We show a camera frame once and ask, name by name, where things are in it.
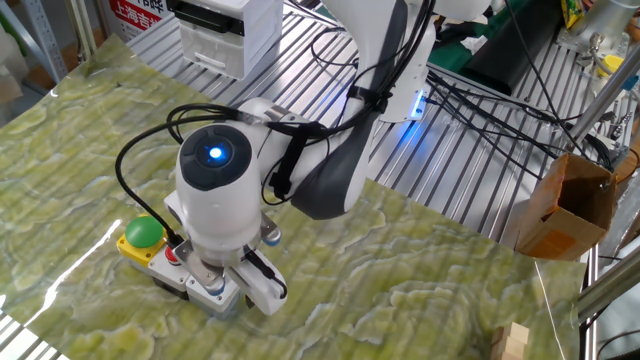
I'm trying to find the black camera cable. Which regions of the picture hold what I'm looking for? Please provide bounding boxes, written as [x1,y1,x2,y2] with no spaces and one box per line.
[114,102,261,250]

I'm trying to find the black rolled mat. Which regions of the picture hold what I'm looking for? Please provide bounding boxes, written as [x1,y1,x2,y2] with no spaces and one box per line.
[459,0,564,96]

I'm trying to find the white plastic drawer box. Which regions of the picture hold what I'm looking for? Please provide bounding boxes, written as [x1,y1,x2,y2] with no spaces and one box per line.
[167,0,285,81]

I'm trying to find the grey perforated shelf upright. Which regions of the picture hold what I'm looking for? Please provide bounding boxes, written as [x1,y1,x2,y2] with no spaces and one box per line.
[18,0,70,84]

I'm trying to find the grey box small green button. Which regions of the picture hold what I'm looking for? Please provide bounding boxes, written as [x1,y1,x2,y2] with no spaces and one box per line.
[184,276,247,321]

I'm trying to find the green marble pattern mat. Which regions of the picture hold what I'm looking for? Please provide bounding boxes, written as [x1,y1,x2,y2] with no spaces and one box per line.
[0,33,589,360]

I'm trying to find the thin metal stand pole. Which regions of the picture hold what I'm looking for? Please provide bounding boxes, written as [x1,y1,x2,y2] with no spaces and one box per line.
[66,0,97,64]

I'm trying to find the silver wrist camera blue caps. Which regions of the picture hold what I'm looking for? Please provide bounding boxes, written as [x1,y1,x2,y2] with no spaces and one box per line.
[173,213,282,296]

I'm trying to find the light wooden blocks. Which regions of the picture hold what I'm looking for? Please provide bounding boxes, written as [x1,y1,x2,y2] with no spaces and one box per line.
[489,321,531,360]

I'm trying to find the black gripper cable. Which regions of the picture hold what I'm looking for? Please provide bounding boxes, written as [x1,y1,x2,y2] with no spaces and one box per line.
[243,248,289,300]

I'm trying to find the green cloth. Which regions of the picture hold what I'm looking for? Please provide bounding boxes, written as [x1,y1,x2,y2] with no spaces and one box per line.
[427,0,519,76]

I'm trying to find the slanted silver metal pole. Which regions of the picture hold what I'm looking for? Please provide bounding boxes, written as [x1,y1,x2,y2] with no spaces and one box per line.
[564,54,640,149]

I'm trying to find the red white Chinese sign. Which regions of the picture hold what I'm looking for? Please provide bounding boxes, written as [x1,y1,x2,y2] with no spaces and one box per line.
[107,0,167,42]

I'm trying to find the black cable bundle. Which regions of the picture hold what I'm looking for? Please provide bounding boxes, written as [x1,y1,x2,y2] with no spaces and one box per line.
[424,64,616,181]

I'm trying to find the white crumpled paper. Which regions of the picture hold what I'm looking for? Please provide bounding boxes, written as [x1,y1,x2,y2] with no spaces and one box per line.
[459,33,490,56]

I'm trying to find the yellow plastic cap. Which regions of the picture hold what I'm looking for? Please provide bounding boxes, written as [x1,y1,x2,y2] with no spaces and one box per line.
[597,53,626,79]

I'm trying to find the grey box red button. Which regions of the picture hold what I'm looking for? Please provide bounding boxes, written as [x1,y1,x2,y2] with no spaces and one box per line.
[147,243,194,301]

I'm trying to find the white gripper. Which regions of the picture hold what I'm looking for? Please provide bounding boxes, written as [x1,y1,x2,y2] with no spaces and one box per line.
[164,191,288,317]

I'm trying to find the yellow green snack bag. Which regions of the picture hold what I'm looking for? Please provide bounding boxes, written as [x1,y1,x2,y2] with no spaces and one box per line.
[559,0,587,30]

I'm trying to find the brown cardboard box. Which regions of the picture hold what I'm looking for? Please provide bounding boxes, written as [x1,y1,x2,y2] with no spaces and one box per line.
[514,152,619,262]

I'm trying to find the yellow box green mushroom button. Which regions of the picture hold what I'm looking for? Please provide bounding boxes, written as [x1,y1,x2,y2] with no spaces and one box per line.
[116,214,177,269]

